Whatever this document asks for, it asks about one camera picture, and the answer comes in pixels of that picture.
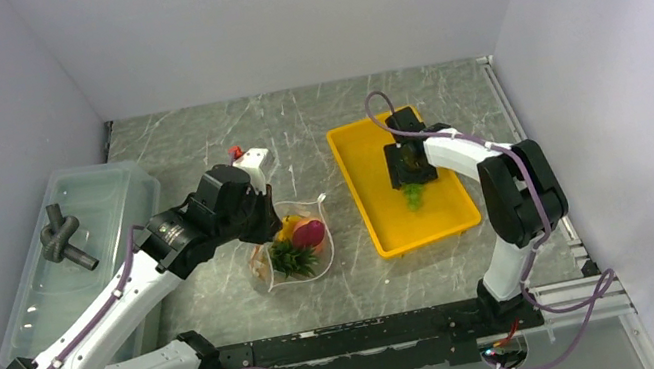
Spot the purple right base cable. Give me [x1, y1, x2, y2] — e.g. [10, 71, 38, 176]
[470, 266, 632, 369]

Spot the green toy lettuce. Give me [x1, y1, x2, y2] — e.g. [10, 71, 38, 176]
[400, 183, 425, 212]

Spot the yellow toy pear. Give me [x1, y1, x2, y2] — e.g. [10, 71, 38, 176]
[275, 214, 304, 242]

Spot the toy peach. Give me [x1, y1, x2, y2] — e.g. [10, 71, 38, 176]
[313, 236, 330, 255]

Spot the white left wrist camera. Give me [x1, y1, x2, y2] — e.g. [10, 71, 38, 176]
[228, 146, 274, 194]

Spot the grey knotted hose piece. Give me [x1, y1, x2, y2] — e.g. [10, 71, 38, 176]
[31, 196, 102, 283]

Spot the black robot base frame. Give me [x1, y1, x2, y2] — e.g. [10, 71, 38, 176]
[218, 297, 544, 369]

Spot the yellow plastic tray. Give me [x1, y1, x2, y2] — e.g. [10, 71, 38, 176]
[326, 118, 482, 259]

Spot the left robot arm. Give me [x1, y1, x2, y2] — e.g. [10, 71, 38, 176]
[6, 148, 282, 369]

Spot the orange toy pineapple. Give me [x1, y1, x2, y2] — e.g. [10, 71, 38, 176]
[249, 240, 319, 282]

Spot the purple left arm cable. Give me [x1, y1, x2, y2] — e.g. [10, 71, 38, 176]
[0, 151, 280, 369]

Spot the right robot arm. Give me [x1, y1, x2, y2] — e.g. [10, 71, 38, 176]
[384, 107, 568, 332]

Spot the clear polka-dot zip bag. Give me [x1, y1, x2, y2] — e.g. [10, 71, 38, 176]
[248, 193, 335, 292]

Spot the clear plastic storage bin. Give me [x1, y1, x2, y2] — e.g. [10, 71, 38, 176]
[0, 161, 161, 367]

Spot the dark red toy sweet potato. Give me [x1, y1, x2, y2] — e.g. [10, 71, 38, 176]
[291, 218, 327, 249]

